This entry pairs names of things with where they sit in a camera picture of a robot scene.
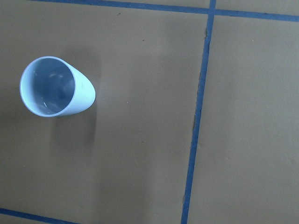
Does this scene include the blue plastic cup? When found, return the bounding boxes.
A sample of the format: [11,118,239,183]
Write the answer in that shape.
[20,56,96,118]

